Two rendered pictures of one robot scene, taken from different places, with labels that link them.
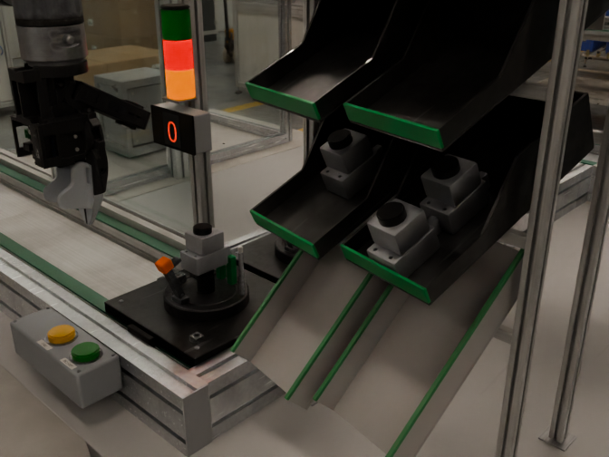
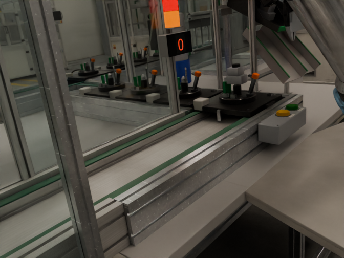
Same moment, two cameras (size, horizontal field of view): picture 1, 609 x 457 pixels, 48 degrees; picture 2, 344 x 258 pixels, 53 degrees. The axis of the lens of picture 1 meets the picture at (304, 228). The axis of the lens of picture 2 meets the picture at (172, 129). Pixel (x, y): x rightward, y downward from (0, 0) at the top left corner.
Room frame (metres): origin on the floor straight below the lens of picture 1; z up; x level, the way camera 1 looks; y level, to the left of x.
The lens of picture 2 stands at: (1.25, 1.40, 1.31)
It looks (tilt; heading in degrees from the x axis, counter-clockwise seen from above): 19 degrees down; 270
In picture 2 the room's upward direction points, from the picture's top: 7 degrees counter-clockwise
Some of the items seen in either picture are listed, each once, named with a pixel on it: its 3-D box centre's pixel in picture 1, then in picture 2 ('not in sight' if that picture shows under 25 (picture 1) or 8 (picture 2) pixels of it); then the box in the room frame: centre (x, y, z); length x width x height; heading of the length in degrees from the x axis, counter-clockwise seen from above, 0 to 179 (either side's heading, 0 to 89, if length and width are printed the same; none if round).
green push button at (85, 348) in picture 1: (85, 354); (292, 108); (0.84, 0.32, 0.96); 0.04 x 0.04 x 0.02
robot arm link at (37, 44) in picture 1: (54, 43); not in sight; (0.82, 0.29, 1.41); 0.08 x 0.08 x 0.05
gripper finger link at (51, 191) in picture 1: (65, 190); (296, 26); (0.83, 0.31, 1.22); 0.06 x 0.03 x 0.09; 136
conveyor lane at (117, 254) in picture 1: (121, 270); (184, 140); (1.21, 0.36, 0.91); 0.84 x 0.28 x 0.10; 47
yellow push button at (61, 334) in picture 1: (62, 336); (282, 114); (0.89, 0.37, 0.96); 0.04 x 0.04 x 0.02
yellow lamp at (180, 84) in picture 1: (180, 82); (171, 19); (1.21, 0.22, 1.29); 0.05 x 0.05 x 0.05
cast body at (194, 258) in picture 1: (207, 244); (234, 73); (1.00, 0.15, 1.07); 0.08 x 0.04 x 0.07; 137
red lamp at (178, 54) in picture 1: (178, 53); (170, 3); (1.21, 0.22, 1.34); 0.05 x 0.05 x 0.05
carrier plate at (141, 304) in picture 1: (207, 305); (237, 102); (0.99, 0.16, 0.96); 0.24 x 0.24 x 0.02; 47
